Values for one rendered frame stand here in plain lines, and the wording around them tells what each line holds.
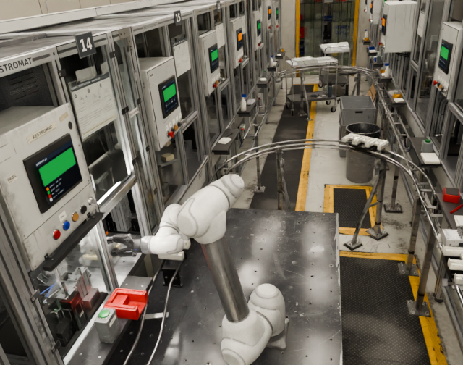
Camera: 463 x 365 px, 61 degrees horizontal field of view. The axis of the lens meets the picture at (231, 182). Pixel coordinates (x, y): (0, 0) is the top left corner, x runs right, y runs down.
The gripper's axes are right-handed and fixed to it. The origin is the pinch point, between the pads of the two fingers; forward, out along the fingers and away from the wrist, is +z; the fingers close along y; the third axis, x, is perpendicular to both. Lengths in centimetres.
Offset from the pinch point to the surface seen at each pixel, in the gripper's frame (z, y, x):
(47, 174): -24, 62, 46
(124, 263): -6.6, -10.4, 1.7
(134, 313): -30.1, -9.3, 37.2
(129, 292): -23.4, -7.0, 27.2
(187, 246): -32.1, -17.8, -23.0
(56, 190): -23, 55, 44
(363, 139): -137, -29, -194
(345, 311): -114, -113, -74
